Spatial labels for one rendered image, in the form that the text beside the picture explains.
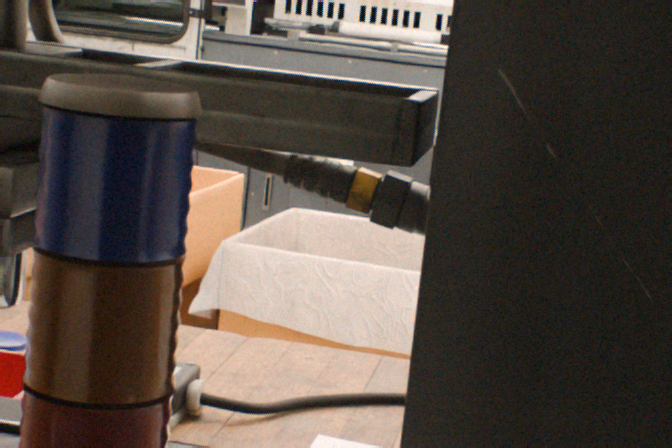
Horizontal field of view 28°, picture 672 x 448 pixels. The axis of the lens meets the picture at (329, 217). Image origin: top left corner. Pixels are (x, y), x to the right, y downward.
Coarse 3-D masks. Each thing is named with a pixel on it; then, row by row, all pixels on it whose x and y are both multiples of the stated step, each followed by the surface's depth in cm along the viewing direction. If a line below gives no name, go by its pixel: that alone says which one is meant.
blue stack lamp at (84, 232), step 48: (48, 144) 32; (96, 144) 31; (144, 144) 31; (192, 144) 33; (48, 192) 32; (96, 192) 31; (144, 192) 32; (48, 240) 32; (96, 240) 32; (144, 240) 32
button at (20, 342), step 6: (0, 330) 102; (6, 330) 103; (0, 336) 101; (6, 336) 101; (12, 336) 101; (18, 336) 101; (24, 336) 102; (0, 342) 100; (6, 342) 100; (12, 342) 100; (18, 342) 100; (24, 342) 101; (0, 348) 99; (6, 348) 99; (12, 348) 100; (18, 348) 100
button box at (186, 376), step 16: (176, 368) 100; (192, 368) 101; (176, 384) 96; (192, 384) 98; (176, 400) 96; (192, 400) 98; (208, 400) 98; (224, 400) 99; (240, 400) 99; (288, 400) 102; (304, 400) 103; (320, 400) 104; (336, 400) 105; (352, 400) 105; (368, 400) 106; (384, 400) 106; (400, 400) 107; (176, 416) 97
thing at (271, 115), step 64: (0, 0) 58; (0, 64) 55; (64, 64) 55; (128, 64) 62; (192, 64) 61; (0, 128) 55; (256, 128) 54; (320, 128) 53; (384, 128) 53; (0, 192) 53; (0, 256) 53
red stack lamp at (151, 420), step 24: (24, 384) 34; (24, 408) 33; (48, 408) 33; (72, 408) 32; (96, 408) 32; (120, 408) 33; (144, 408) 33; (168, 408) 34; (24, 432) 33; (48, 432) 33; (72, 432) 32; (96, 432) 32; (120, 432) 33; (144, 432) 33; (168, 432) 34
